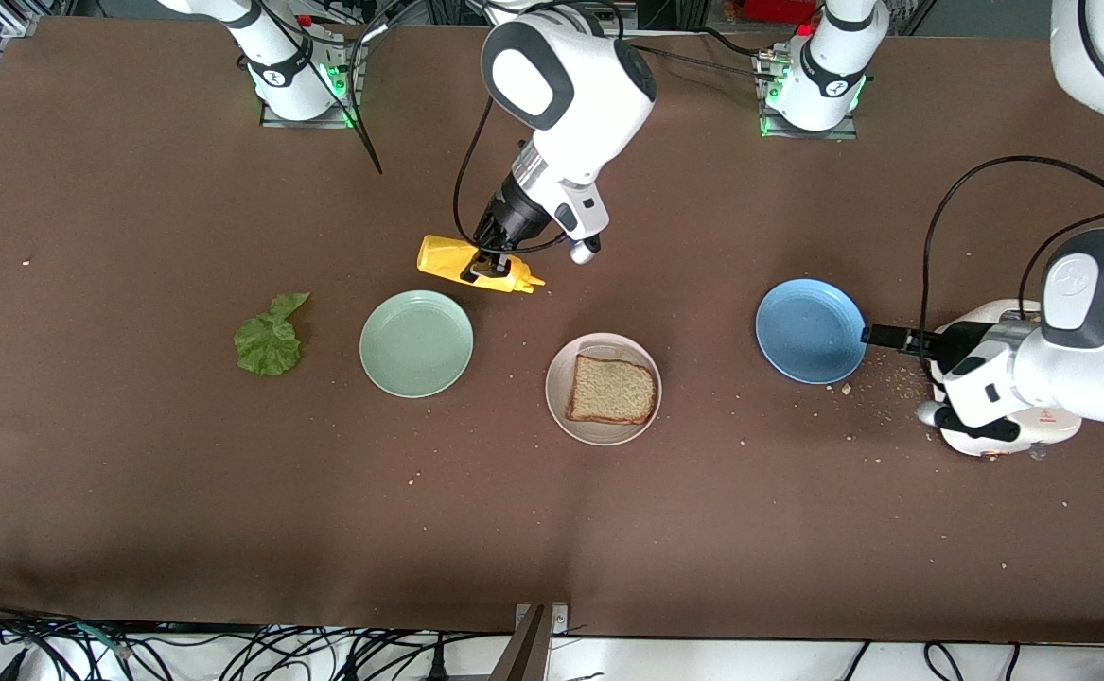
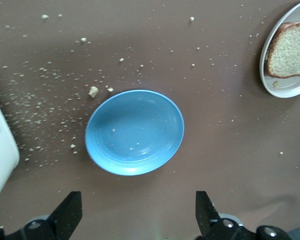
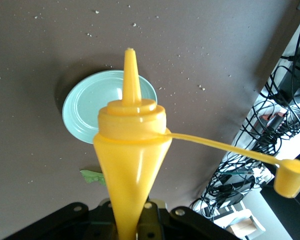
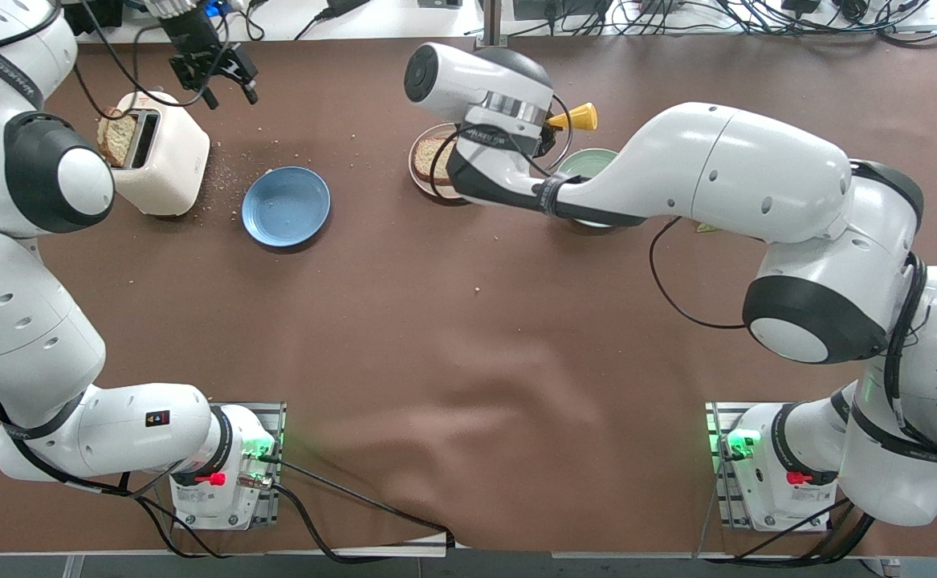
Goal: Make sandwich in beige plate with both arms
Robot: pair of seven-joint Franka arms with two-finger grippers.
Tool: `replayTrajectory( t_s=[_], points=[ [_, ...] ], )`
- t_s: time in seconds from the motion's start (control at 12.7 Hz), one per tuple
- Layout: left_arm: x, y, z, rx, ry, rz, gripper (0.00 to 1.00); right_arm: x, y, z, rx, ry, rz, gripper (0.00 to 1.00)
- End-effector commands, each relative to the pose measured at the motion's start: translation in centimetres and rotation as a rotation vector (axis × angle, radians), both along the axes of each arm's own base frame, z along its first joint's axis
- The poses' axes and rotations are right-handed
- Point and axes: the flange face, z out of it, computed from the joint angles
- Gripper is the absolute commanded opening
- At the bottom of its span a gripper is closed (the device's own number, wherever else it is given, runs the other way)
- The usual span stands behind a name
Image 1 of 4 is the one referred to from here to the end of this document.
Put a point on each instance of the beige plate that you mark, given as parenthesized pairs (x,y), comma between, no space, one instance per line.
(604,435)

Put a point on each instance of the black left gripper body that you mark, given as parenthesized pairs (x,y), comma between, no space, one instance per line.
(960,341)

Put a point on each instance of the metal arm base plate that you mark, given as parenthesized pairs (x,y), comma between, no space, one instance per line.
(779,132)
(272,120)

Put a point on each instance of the yellow mustard squeeze bottle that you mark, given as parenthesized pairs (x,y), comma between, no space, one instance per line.
(438,255)

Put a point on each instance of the green lettuce leaf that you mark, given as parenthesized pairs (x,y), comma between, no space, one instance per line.
(263,345)

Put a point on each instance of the silver metal bracket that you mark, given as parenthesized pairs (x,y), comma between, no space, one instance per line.
(559,619)

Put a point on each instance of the blue plate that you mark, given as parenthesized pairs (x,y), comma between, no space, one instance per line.
(812,331)

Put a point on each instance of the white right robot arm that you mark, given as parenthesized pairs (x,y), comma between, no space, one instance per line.
(570,85)

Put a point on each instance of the brown bread slice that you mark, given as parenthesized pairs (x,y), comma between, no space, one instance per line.
(608,390)

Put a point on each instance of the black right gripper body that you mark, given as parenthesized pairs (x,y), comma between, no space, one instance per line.
(515,217)

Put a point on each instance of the red box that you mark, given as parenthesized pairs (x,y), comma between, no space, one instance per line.
(779,9)

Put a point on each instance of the dark metal pole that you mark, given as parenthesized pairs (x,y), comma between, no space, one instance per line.
(523,657)

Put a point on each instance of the white two-slot toaster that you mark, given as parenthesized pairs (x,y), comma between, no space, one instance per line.
(1053,430)

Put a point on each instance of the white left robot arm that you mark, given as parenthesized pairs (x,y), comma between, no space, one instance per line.
(1100,359)

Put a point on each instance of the brown tablecloth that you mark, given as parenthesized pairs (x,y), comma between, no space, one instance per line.
(552,520)

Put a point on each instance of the mint green plate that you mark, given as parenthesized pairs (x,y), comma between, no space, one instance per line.
(416,343)

